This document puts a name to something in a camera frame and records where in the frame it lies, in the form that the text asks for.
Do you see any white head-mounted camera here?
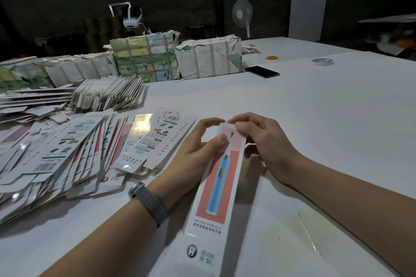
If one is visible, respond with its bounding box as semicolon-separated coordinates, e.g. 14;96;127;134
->
109;2;144;28

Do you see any white tape roll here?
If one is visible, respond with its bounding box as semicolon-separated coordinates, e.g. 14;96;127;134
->
311;57;335;67

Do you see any white standing fan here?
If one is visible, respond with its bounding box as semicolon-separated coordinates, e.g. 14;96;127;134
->
232;0;254;39

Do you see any black smartphone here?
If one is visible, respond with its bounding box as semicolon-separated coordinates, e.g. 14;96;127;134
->
245;65;281;79

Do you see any toothbrush carton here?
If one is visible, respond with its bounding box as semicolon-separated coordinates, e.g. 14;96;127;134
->
177;123;248;277

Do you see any fanned stack of white cartons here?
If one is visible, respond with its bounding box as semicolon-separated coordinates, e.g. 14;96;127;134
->
69;75;149;113

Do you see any grey band wristwatch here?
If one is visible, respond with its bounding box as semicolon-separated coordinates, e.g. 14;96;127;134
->
127;180;169;228

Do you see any dark wooden chair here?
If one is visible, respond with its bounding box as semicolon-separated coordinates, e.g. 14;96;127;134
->
187;24;222;40

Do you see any white strapped wrapped bundle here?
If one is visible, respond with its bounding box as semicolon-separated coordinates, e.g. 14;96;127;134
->
175;34;244;80

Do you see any person's left hand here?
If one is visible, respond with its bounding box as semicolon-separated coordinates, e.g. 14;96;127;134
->
146;116;230;211

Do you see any person's left forearm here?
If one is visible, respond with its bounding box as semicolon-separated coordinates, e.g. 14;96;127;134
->
40;201;157;277

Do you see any person's right forearm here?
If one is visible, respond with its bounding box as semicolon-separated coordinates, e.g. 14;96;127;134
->
286;158;416;277

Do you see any white board panel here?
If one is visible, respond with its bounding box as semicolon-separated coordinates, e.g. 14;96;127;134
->
289;0;332;42

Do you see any pile of cartons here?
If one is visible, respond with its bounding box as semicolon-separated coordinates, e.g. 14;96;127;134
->
0;79;199;225

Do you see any person's right hand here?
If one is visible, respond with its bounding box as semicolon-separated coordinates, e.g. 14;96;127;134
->
227;112;306;187

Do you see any green printed wrapped bundle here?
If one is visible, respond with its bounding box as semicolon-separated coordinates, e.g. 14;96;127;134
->
109;30;182;84

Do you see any cluttered side table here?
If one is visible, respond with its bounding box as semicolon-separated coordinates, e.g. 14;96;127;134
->
359;14;416;60

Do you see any row of white wrapped bundles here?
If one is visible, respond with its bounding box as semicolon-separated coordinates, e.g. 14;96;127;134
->
0;52;119;93

